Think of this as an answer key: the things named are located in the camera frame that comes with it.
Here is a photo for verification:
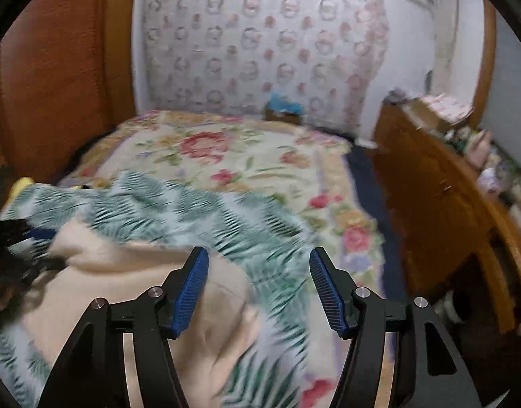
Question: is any large cardboard box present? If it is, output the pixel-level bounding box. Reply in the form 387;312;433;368
403;100;452;130

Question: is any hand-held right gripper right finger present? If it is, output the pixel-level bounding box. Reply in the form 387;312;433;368
308;246;482;408

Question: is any ring patterned wall cloth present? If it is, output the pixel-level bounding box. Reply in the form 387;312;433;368
137;0;391;130

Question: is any green leaf print blanket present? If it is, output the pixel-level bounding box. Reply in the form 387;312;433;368
0;170;329;408

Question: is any pink tissue packet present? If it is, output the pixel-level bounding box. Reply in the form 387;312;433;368
477;168;501;194

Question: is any floral blanket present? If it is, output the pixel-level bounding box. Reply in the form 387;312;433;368
58;109;386;408

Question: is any peach printed t-shirt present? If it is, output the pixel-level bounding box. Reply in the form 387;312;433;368
20;217;263;408

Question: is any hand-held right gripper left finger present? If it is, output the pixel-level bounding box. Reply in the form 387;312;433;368
37;245;211;408

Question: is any pink thermos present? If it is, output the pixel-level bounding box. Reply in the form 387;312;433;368
469;130;493;168

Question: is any dotted white cloth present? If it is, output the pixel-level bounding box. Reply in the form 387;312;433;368
418;93;474;122

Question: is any wooden louvered wardrobe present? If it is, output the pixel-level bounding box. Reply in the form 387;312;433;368
0;0;139;179

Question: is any wooden cabinet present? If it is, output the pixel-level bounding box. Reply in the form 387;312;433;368
373;102;521;334

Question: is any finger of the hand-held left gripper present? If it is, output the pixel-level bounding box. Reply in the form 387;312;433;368
24;226;59;243

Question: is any small cardboard box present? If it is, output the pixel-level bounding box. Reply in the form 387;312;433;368
264;108;304;125

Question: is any cream window curtain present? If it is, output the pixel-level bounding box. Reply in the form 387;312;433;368
426;0;459;94

